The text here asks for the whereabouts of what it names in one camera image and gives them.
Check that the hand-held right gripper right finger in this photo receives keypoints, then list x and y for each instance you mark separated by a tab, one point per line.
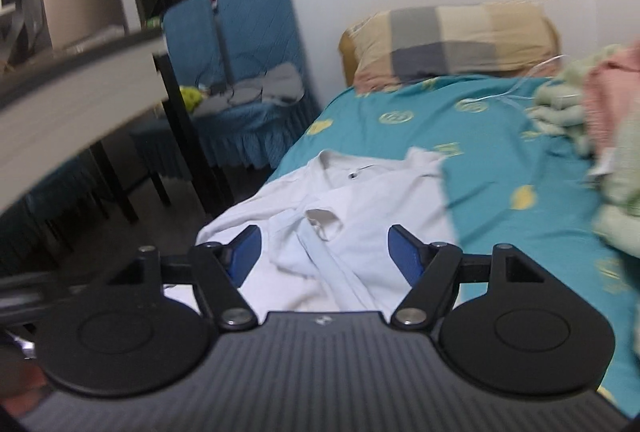
405	257

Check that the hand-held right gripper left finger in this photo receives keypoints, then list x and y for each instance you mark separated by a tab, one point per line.
245	257

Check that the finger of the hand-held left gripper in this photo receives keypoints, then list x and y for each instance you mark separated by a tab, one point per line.
70	284

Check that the white t-shirt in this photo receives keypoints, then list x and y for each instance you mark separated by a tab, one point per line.
340	212

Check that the teal patterned bed sheet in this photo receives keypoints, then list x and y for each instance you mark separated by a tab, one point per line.
500	172

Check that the yellow-green toy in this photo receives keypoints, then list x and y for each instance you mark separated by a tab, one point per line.
190	96

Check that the white desk with black legs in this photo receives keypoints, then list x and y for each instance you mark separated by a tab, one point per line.
65	112

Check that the grey cloth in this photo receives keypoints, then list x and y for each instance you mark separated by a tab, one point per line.
280	84

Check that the mustard yellow pillow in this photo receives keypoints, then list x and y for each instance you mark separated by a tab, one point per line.
346	52

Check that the plaid pillow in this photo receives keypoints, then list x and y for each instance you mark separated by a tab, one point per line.
450	37

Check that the blue covered chair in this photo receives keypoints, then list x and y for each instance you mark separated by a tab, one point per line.
190	37
255	22

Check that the green cartoon print blanket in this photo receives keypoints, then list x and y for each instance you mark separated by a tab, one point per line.
620	177

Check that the pink fleece blanket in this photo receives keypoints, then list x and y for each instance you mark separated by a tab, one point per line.
610	102

